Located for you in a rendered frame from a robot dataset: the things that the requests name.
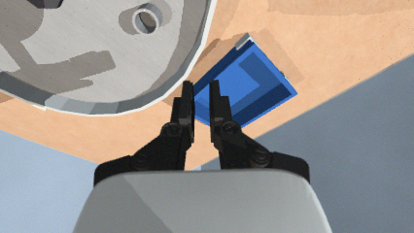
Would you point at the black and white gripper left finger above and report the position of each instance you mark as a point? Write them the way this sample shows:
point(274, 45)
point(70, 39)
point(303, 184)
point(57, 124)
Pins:
point(167, 151)

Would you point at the blue crate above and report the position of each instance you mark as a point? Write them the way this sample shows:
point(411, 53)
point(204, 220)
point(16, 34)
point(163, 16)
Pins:
point(254, 87)

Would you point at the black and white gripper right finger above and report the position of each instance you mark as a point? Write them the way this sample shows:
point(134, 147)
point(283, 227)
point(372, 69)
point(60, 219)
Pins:
point(239, 151)

